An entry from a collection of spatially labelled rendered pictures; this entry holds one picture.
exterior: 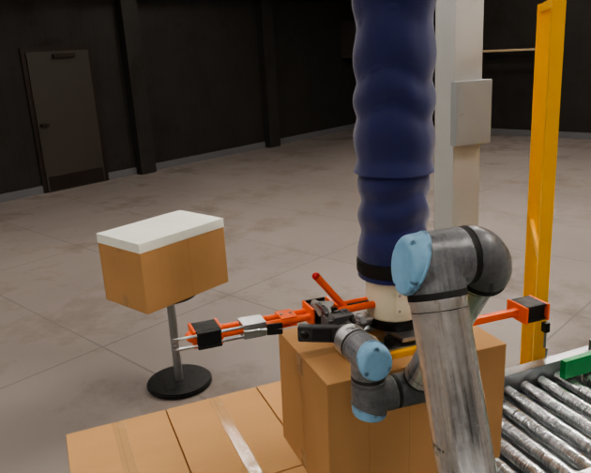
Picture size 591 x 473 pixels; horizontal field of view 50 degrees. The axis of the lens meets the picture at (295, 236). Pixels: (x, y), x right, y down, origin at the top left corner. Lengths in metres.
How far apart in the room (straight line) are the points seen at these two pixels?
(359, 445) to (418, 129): 0.91
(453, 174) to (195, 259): 1.51
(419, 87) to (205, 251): 2.21
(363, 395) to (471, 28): 2.01
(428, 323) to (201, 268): 2.64
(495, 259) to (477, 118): 1.96
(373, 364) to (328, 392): 0.23
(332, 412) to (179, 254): 1.98
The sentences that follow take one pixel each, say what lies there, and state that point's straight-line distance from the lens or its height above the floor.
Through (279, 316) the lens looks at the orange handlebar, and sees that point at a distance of 1.88.
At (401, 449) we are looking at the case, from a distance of 2.03.
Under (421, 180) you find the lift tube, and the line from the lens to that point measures 1.86.
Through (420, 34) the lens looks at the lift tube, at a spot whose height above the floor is 1.98.
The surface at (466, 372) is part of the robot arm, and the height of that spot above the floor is 1.38.
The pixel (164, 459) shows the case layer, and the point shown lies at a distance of 2.53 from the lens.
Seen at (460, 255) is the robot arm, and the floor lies 1.58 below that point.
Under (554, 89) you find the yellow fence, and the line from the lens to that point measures 2.81.
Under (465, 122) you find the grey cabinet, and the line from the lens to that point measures 3.16.
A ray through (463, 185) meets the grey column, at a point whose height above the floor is 1.27.
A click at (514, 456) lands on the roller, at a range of 2.51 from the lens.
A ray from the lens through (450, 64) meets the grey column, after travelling 3.18.
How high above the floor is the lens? 1.97
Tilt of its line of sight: 17 degrees down
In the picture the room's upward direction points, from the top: 3 degrees counter-clockwise
